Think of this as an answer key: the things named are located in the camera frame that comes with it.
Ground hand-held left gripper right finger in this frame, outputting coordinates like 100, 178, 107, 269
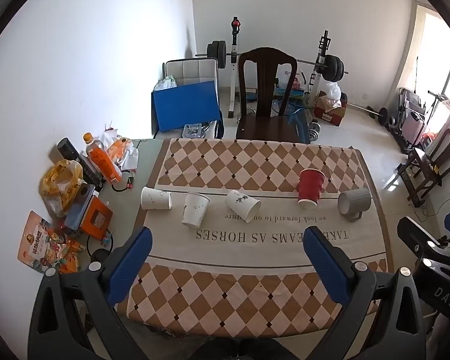
303, 226, 428, 360

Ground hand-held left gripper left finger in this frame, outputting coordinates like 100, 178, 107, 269
27, 226, 153, 360

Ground white paper cup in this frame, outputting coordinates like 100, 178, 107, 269
182, 192, 211, 228
140, 186, 173, 211

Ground red paper cup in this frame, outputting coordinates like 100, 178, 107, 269
297, 168, 326, 209

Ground white cup with bamboo print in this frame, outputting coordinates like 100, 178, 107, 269
225, 189, 262, 224

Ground orange box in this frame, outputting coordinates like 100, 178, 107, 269
80, 196, 113, 239

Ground grey mug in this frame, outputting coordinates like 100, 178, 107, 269
337, 187, 372, 222

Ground dark wooden chair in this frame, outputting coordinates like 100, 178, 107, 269
235, 47, 311, 145
395, 128, 450, 208

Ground grey blue box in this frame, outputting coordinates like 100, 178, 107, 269
63, 183, 97, 230

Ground brown checkered tablecloth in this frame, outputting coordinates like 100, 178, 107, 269
125, 138, 390, 337

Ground orange snack packet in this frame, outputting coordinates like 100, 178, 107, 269
16, 210, 85, 274

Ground orange drink bottle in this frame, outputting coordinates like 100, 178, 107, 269
83, 132, 123, 185

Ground yellow plastic bag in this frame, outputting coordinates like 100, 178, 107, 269
39, 159, 84, 216

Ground white and orange wrapper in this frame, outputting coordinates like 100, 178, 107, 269
99, 129, 140, 172

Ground pink suitcase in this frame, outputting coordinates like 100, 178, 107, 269
403, 111, 425, 146

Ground thin barbell with small plate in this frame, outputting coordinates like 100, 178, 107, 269
347, 104, 389, 125

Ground black cylinder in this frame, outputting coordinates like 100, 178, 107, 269
56, 137, 82, 160

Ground small dumbbell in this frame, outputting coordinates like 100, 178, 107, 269
308, 119, 323, 142

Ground black exercise machine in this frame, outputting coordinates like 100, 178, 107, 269
387, 87, 450, 147

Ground silver metal object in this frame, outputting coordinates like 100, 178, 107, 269
181, 122, 211, 140

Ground cardboard box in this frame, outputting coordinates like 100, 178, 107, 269
313, 95, 349, 127

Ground blue board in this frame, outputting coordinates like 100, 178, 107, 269
152, 80, 221, 133

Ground white plastic bag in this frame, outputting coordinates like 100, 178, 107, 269
324, 81, 343, 103

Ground window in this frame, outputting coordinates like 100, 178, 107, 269
412, 3, 450, 111

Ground barbell with black plates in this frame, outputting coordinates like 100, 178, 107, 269
195, 40, 349, 82

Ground white padded chair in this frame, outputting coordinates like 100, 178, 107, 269
162, 58, 219, 91

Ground white barbell rack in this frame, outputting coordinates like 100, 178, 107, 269
226, 17, 335, 119

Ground black cable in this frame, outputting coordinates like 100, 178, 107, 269
85, 232, 116, 268

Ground blue hose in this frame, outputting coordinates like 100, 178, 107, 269
272, 95, 310, 136

